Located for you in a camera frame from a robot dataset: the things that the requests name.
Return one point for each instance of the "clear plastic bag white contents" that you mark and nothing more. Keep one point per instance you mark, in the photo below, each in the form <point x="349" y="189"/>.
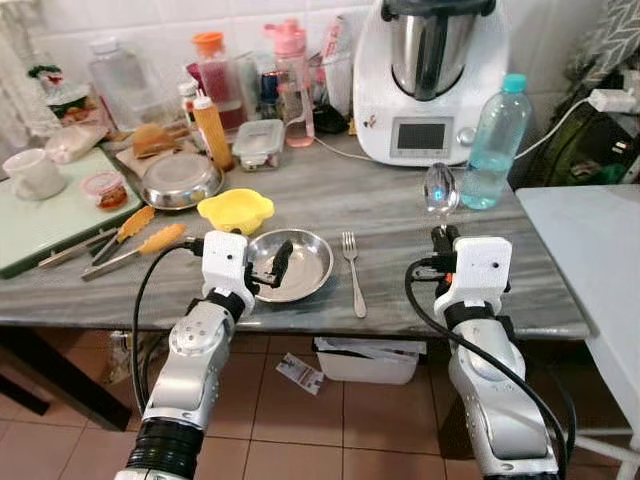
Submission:
<point x="75" y="143"/>

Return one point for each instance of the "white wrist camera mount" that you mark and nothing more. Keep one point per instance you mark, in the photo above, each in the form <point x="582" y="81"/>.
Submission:
<point x="482" y="268"/>
<point x="226" y="262"/>

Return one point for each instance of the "orange capped red liquid bottle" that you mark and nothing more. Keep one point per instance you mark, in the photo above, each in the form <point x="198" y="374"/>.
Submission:
<point x="220" y="85"/>

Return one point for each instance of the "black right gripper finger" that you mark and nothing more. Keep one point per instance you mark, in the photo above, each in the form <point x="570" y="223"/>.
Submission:
<point x="453" y="236"/>
<point x="438" y="235"/>

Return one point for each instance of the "yellow plastic bowl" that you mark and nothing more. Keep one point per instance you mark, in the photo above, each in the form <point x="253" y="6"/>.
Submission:
<point x="235" y="210"/>

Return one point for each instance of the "clear plastic jug white lid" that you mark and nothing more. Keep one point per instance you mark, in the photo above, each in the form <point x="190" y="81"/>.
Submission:
<point x="125" y="85"/>

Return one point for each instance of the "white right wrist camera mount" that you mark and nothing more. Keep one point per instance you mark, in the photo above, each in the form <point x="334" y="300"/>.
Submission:
<point x="482" y="268"/>

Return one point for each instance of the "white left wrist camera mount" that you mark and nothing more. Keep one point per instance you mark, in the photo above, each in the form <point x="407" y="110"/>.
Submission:
<point x="226" y="262"/>

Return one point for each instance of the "white kitchen cooking machine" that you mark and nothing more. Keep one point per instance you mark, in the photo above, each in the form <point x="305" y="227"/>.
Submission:
<point x="430" y="100"/>

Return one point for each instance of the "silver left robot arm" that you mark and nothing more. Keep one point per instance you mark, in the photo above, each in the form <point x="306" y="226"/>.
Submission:
<point x="195" y="370"/>

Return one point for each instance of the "small round pink lidded container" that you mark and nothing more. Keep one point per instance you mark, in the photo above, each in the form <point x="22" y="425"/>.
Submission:
<point x="102" y="187"/>

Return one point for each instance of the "brown bread piece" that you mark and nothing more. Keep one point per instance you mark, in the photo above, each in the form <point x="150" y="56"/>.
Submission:
<point x="153" y="140"/>

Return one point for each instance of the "small white capped bottle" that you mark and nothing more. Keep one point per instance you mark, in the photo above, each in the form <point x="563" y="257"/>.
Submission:
<point x="188" y="100"/>

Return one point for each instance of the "glass container with grey lid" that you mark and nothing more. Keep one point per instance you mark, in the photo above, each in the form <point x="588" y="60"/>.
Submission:
<point x="258" y="143"/>

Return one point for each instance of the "pale green cutting board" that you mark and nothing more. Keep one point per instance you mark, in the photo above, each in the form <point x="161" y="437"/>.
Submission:
<point x="45" y="225"/>

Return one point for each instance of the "round stainless steel plate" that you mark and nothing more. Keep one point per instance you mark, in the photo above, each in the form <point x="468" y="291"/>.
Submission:
<point x="180" y="183"/>
<point x="300" y="262"/>

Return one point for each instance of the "white plastic bin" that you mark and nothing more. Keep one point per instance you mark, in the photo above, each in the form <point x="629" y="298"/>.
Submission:
<point x="368" y="362"/>

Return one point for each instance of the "white power adapter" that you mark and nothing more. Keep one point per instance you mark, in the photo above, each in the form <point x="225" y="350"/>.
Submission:
<point x="612" y="100"/>

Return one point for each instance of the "colourful snack bag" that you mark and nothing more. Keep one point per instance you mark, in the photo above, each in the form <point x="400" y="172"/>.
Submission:
<point x="62" y="98"/>

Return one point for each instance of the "blue drink can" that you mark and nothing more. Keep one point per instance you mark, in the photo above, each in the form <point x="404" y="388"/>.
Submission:
<point x="270" y="98"/>

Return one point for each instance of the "steel spoon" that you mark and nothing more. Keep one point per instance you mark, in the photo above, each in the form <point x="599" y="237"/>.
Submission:
<point x="441" y="188"/>

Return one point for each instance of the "orange squeeze sauce bottle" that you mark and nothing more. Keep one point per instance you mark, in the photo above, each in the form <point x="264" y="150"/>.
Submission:
<point x="213" y="135"/>

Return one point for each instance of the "steel fork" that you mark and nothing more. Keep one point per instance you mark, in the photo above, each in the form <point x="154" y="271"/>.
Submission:
<point x="354" y="275"/>

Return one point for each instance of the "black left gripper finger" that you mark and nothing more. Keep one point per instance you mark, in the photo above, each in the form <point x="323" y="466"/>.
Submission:
<point x="282" y="262"/>

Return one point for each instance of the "printed paper scrap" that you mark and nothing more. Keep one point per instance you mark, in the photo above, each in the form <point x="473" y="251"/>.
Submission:
<point x="300" y="373"/>

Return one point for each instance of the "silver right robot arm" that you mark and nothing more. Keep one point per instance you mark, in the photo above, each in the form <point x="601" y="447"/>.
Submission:
<point x="495" y="400"/>

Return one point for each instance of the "white mug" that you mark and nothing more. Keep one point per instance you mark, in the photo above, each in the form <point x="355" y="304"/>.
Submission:
<point x="35" y="175"/>

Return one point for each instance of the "grey patterned cloth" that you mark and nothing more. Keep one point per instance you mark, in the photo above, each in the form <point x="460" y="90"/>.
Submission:
<point x="610" y="40"/>

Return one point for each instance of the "white side table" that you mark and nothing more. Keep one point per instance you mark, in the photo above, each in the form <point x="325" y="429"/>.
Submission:
<point x="590" y="260"/>

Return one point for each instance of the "pink drinking bottle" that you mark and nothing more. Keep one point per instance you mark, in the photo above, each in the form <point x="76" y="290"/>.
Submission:
<point x="293" y="90"/>

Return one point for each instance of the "clear water bottle teal cap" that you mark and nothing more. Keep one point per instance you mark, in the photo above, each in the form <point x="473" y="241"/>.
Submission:
<point x="495" y="140"/>

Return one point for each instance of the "steel tongs with orange tips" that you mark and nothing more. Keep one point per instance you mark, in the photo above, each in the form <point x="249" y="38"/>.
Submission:
<point x="135" y="222"/>
<point x="162" y="238"/>

